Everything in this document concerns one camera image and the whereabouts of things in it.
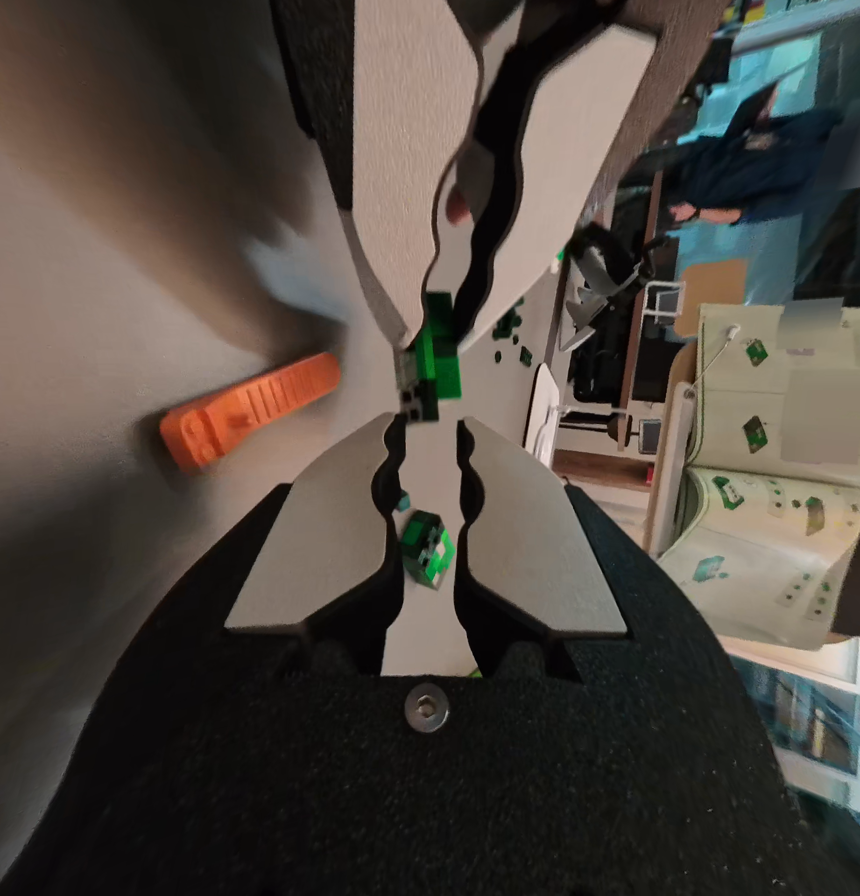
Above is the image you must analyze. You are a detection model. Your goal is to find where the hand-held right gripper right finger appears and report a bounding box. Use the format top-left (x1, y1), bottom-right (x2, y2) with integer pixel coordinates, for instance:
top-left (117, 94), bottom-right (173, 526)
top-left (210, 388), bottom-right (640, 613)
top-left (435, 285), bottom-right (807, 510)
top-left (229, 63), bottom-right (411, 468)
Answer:
top-left (453, 416), bottom-right (628, 680)

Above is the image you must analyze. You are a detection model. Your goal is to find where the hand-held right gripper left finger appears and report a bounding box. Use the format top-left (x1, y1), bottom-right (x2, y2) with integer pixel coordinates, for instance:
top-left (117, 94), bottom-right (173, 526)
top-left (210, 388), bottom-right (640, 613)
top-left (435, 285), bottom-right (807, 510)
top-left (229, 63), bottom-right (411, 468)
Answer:
top-left (225, 412), bottom-right (409, 676)

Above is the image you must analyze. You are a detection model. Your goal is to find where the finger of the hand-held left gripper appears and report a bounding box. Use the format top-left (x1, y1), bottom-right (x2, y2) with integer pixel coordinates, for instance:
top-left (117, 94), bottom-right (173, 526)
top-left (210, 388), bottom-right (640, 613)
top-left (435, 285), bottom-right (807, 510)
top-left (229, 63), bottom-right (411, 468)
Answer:
top-left (451, 23), bottom-right (660, 345)
top-left (341, 0), bottom-right (486, 351)

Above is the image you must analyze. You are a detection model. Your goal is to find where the pile of dark green bricks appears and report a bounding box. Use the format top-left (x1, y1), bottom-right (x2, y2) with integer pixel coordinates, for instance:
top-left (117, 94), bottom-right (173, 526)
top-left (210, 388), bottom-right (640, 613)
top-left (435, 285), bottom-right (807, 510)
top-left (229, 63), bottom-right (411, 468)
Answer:
top-left (492, 297), bottom-right (536, 368)

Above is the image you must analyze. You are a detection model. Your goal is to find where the green white lego assembly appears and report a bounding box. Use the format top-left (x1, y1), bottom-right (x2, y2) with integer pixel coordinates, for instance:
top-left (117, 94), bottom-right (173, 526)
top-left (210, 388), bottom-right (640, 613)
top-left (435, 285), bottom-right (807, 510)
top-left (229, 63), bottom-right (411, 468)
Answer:
top-left (395, 290), bottom-right (464, 426)

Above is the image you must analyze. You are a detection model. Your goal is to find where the green cube lego model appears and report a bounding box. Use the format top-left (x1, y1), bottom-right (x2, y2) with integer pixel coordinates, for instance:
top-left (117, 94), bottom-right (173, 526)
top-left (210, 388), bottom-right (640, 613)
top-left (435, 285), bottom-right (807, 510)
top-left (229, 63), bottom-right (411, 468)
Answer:
top-left (399, 510), bottom-right (459, 591)

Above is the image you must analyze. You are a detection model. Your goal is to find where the black headband device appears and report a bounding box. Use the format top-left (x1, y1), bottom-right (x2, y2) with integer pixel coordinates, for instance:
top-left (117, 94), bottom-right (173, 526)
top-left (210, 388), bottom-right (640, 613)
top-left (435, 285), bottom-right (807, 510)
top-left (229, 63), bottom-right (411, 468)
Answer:
top-left (564, 224), bottom-right (665, 291)

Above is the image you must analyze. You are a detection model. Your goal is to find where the white book stand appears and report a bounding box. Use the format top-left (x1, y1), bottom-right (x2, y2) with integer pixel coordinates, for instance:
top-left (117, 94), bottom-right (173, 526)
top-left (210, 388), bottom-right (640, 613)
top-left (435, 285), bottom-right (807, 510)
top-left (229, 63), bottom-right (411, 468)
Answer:
top-left (524, 259), bottom-right (749, 561)

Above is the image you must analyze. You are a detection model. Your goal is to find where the orange brick separator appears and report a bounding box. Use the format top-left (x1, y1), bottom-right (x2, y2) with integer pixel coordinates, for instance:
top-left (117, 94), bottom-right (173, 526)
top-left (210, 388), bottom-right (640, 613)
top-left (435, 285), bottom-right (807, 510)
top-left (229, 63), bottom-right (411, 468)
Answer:
top-left (159, 352), bottom-right (342, 473)

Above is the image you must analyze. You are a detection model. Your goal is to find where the white triangular stand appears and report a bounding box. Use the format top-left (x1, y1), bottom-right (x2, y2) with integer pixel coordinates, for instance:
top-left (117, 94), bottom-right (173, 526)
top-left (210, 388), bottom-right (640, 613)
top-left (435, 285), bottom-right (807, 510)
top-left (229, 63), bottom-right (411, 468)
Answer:
top-left (559, 283), bottom-right (616, 351)

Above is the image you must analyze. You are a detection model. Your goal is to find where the open instruction booklet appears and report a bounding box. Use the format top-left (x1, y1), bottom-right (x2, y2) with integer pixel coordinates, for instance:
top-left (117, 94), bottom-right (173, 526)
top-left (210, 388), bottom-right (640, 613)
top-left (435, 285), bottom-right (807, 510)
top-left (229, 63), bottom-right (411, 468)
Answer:
top-left (657, 301), bottom-right (860, 652)

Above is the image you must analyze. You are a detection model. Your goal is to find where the black panel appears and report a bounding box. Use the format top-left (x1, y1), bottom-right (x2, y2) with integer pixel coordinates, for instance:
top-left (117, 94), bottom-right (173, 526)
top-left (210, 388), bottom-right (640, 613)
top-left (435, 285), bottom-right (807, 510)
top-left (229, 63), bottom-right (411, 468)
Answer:
top-left (832, 476), bottom-right (860, 639)

